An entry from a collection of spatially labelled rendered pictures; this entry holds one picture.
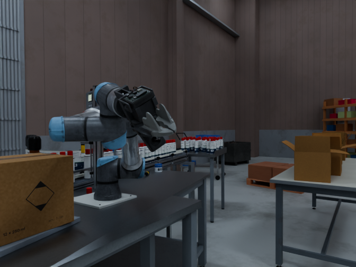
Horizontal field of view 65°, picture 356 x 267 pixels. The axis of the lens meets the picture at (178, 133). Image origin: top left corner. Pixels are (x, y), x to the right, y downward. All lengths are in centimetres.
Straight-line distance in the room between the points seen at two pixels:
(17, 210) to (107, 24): 552
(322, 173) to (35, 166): 209
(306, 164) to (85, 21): 478
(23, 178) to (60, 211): 21
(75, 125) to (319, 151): 204
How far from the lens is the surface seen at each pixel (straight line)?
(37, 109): 512
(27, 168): 111
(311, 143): 251
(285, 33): 1227
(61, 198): 121
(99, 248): 105
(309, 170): 254
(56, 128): 87
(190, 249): 161
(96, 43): 604
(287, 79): 1184
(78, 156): 218
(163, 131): 60
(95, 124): 85
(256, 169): 601
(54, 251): 107
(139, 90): 67
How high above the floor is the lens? 123
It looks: 1 degrees down
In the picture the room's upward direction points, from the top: straight up
